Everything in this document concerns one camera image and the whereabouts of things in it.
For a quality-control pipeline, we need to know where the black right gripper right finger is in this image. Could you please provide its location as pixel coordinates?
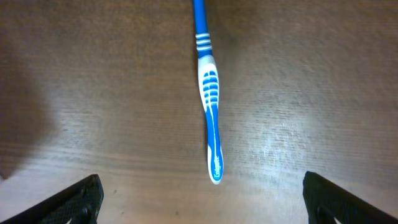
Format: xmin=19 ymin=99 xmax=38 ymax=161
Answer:
xmin=303 ymin=171 xmax=397 ymax=224

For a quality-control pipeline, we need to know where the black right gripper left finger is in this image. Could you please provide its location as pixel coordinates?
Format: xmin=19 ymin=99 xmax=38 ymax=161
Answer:
xmin=2 ymin=174 xmax=104 ymax=224

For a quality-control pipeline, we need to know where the blue white toothbrush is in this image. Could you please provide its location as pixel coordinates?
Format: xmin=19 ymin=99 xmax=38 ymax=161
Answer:
xmin=193 ymin=0 xmax=224 ymax=185

